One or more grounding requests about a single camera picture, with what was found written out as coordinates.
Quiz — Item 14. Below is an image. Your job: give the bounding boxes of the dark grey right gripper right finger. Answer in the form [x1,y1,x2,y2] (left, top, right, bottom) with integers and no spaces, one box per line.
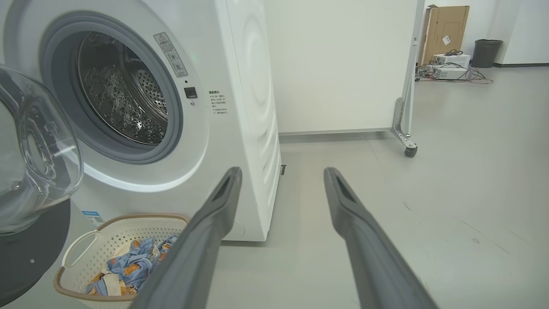
[324,167,439,309]

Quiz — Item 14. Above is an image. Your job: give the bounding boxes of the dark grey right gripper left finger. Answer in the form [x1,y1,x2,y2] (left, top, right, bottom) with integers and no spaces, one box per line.
[130,167,243,309]

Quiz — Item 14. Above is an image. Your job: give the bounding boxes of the blue cartoon print garment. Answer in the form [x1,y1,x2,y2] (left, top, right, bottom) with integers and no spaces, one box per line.
[105,235,179,290]

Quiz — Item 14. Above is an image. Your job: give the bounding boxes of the blue cartoon garment cream trim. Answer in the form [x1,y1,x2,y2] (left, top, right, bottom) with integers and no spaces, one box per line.
[86,270,137,297]

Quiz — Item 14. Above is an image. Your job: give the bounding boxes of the dark round glass washer door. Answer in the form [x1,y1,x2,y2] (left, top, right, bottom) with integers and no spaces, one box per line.
[0,64,84,307]

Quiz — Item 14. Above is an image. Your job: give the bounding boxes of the white front-load washing machine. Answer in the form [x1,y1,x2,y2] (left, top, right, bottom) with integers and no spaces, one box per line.
[0,0,282,243]

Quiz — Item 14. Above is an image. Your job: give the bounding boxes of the grey warning label sticker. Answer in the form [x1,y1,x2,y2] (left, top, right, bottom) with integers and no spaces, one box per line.
[154,32,188,78]

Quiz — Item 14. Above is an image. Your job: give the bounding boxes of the cream perforated basket brown rim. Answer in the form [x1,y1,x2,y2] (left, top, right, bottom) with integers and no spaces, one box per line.
[54,214,190,309]

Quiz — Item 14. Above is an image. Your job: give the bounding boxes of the blue energy label sticker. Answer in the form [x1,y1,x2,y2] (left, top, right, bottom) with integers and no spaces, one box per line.
[82,210,105,227]

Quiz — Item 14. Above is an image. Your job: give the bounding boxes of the metal partition leg with caster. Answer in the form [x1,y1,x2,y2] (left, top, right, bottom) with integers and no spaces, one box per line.
[391,98,418,158]

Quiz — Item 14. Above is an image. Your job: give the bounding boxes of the white partition board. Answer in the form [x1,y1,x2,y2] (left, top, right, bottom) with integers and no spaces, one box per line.
[264,0,426,137]

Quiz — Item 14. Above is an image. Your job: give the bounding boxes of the white flat equipment box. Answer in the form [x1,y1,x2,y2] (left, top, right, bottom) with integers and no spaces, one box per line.
[433,65,473,81]

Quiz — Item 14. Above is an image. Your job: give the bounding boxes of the white perforated equipment box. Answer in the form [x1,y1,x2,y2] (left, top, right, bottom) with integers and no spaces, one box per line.
[432,53,471,68]

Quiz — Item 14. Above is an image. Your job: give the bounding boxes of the black trash bin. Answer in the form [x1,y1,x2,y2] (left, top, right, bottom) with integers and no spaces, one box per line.
[471,39,503,68]

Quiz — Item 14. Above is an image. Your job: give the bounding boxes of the brown cardboard box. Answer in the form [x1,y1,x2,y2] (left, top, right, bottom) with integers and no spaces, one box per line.
[418,4,470,66]

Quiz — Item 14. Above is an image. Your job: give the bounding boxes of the white electronic devices with cables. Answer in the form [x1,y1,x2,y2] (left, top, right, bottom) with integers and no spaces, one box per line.
[415,62,494,85]

